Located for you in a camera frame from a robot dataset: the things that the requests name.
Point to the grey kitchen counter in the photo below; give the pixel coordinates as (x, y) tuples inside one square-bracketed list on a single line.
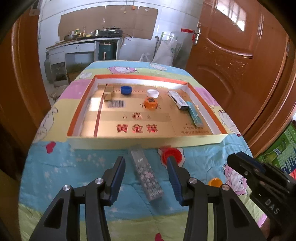
[(66, 60)]

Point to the red bottle cap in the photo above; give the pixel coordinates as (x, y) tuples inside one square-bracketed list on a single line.
[(172, 156)]

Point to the brown wooden door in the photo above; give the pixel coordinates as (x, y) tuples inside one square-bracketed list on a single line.
[(246, 60)]

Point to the orange rimmed cardboard tray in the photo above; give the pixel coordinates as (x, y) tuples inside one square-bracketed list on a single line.
[(124, 121)]

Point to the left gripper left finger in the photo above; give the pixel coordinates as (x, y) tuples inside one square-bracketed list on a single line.
[(113, 179)]

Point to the white bottle cap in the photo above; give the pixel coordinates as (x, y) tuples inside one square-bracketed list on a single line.
[(153, 93)]

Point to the blue bottle cap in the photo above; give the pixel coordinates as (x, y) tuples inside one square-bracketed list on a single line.
[(126, 90)]

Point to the white hanging sack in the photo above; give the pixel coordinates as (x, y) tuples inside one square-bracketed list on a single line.
[(166, 52)]

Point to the green cardboard box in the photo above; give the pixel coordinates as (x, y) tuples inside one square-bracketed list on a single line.
[(281, 153)]

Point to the left wooden door frame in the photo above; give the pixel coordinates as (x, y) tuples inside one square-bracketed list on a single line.
[(24, 101)]

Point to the teal lighter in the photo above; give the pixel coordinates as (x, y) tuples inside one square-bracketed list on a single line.
[(194, 115)]

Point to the gold rectangular box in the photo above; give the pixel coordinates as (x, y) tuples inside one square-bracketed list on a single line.
[(107, 95)]

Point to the white Hello Kitty case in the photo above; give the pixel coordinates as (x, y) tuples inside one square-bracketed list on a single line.
[(180, 103)]

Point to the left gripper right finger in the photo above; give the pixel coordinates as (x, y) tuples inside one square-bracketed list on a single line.
[(179, 177)]

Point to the cardboard wall sheets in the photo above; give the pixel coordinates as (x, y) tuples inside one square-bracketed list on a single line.
[(136, 21)]

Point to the red cardboard box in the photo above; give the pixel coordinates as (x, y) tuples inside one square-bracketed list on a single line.
[(293, 174)]

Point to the black gas stove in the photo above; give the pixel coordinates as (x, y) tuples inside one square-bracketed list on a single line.
[(113, 32)]

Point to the teal air fryer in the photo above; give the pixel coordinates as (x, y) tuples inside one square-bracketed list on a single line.
[(106, 51)]

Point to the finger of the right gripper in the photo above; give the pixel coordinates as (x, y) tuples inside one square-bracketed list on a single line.
[(245, 158), (245, 167)]

